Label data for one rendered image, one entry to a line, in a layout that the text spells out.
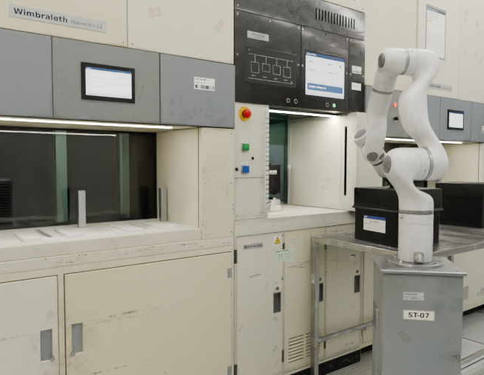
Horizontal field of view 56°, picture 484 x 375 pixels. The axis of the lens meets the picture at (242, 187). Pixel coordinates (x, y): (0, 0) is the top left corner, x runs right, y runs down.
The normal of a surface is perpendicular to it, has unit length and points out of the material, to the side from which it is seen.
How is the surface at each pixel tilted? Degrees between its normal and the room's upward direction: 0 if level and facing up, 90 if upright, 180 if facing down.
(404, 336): 90
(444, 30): 90
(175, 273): 90
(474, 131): 90
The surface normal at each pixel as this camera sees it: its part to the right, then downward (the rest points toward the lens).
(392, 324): -0.15, 0.05
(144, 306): 0.58, 0.04
